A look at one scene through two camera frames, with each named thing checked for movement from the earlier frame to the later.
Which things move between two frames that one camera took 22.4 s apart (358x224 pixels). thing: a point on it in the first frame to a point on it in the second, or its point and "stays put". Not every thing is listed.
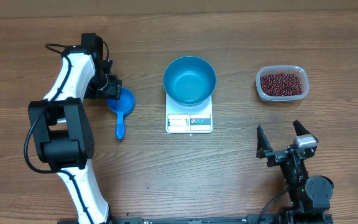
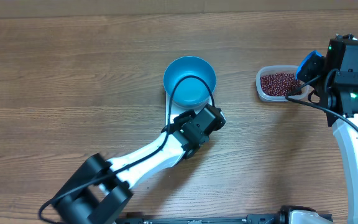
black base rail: x=251 y=219 stays put
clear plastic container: x=281 y=83 stays put
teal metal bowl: x=189 y=81 stays put
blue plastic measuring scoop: x=123 y=106 to x=313 y=66
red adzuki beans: x=281 y=84 stays put
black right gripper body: x=276 y=157 to x=312 y=68
